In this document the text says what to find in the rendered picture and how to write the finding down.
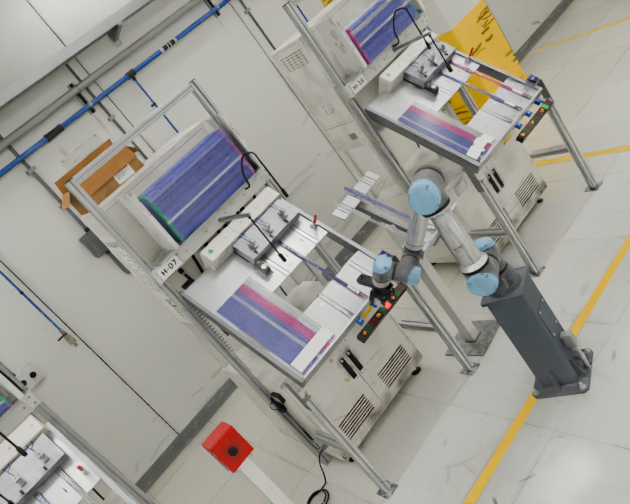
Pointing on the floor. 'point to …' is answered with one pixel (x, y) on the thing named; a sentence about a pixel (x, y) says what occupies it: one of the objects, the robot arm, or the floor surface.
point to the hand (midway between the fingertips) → (375, 301)
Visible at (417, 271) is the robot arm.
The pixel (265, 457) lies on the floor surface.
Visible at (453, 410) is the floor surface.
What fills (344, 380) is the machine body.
